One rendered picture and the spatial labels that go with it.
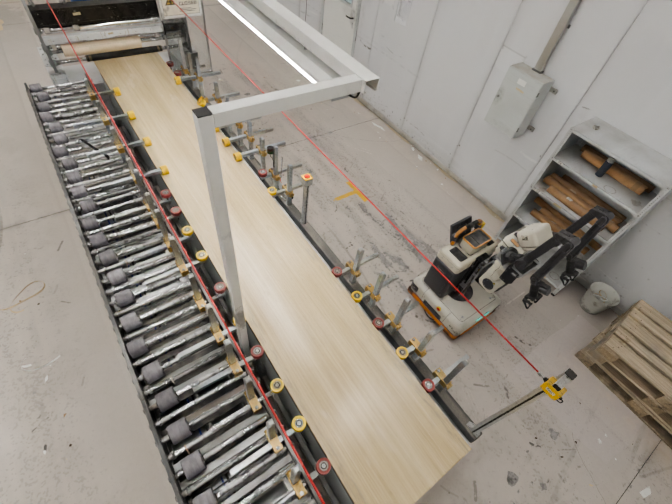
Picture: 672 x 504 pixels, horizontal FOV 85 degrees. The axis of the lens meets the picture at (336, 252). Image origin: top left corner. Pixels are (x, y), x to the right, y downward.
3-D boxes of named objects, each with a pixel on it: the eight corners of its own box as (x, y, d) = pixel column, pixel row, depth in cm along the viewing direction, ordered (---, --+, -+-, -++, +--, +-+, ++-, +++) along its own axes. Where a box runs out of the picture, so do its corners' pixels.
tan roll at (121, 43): (183, 38, 458) (181, 27, 449) (187, 42, 453) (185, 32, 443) (52, 56, 396) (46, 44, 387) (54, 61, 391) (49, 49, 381)
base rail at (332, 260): (184, 75, 473) (182, 67, 465) (477, 436, 238) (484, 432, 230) (178, 76, 469) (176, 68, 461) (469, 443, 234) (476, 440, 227)
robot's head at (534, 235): (514, 232, 265) (533, 231, 251) (531, 222, 274) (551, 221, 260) (519, 250, 267) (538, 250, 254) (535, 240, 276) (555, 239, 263)
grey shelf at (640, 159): (512, 228, 458) (595, 115, 338) (575, 279, 416) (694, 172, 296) (490, 241, 438) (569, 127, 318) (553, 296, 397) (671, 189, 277)
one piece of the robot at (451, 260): (417, 287, 362) (446, 231, 298) (454, 265, 386) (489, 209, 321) (440, 313, 347) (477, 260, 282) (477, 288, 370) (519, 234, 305)
